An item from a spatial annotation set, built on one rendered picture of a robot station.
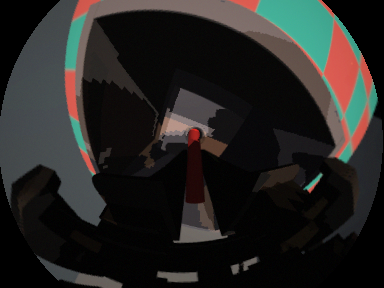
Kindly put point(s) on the red peg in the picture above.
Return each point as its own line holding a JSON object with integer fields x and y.
{"x": 194, "y": 181}

